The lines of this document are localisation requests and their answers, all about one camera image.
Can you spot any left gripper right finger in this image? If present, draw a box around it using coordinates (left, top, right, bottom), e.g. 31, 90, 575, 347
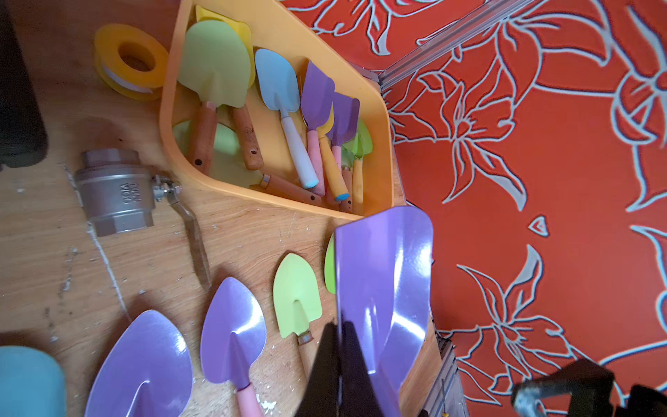
339, 321, 383, 416

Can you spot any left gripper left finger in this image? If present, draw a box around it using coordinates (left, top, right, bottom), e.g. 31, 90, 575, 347
295, 322, 342, 417

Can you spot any light green shovel wooden handle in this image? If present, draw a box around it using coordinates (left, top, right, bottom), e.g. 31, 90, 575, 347
273, 253, 323, 375

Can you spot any purple square shovel pink handle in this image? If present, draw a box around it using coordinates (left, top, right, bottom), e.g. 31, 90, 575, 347
335, 206, 434, 416

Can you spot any blue shovel white handle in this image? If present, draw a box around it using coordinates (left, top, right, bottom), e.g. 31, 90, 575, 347
1, 346, 67, 416

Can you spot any yellow square shovel yellow handle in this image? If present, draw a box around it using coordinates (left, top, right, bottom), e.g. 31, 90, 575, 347
316, 107, 349, 203

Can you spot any blue shovel in box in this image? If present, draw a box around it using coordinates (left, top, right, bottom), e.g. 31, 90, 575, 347
255, 48, 320, 189

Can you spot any yellow plastic storage box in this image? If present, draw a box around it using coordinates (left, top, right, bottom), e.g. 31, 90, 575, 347
159, 1, 396, 220

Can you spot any black plastic tool case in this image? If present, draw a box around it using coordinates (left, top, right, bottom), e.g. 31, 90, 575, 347
1, 2, 49, 169

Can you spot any yellow tape roll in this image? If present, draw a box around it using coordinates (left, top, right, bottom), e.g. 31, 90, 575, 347
94, 24, 168, 102

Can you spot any green shovel yellow handle box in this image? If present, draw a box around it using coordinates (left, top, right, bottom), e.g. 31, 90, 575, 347
343, 119, 373, 214

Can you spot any green shovel brown wooden handle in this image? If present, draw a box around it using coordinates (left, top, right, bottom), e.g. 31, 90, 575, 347
178, 20, 250, 175

